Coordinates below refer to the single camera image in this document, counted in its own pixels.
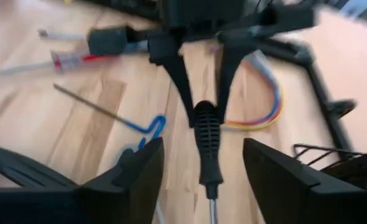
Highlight black ribbed handled screwdriver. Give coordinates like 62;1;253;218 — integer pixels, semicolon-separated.
193;100;225;224

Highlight multicolour ribbon cable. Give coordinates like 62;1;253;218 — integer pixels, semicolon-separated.
222;49;284;131

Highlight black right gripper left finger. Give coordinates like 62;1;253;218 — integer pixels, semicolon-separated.
0;138;165;224

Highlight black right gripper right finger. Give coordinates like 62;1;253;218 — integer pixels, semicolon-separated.
243;138;367;224

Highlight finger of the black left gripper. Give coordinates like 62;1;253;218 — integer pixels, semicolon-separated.
217;29;261;122
147;29;197;128

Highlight black aluminium table frame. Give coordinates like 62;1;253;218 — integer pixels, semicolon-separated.
254;37;358;153

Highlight grey striped handled screwdriver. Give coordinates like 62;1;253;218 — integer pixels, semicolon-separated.
0;51;119;78

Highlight black wire basket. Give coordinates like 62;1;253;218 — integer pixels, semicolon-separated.
292;142;367;190

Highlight black smooth handled screwdriver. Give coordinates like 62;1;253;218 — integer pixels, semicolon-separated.
0;145;80;190

